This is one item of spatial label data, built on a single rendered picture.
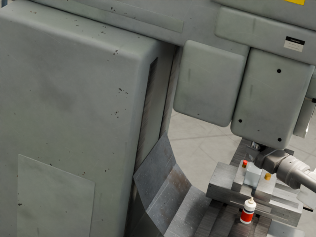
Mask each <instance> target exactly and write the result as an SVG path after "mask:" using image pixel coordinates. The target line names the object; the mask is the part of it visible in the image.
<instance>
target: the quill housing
mask: <svg viewBox="0 0 316 237"><path fill-rule="evenodd" d="M314 69H315V66H314V65H311V64H308V63H304V62H300V61H297V60H294V59H291V58H287V57H284V56H281V55H276V54H273V53H270V52H267V51H263V50H260V49H257V48H253V47H251V49H250V52H249V55H248V59H247V63H246V67H245V71H244V75H243V79H242V83H241V86H240V90H239V94H238V98H237V102H236V106H235V110H234V113H233V117H232V121H231V125H230V129H231V132H232V133H233V134H234V135H236V136H239V137H242V138H245V139H248V140H250V141H253V142H257V143H260V144H263V145H266V146H269V147H271V148H274V149H277V150H283V149H285V148H287V146H288V145H289V143H290V140H291V137H292V134H293V131H294V128H295V125H296V122H297V119H298V116H299V113H300V110H301V107H302V104H303V101H304V98H305V95H306V92H307V89H308V86H309V83H310V80H311V77H312V74H313V72H314Z"/></svg>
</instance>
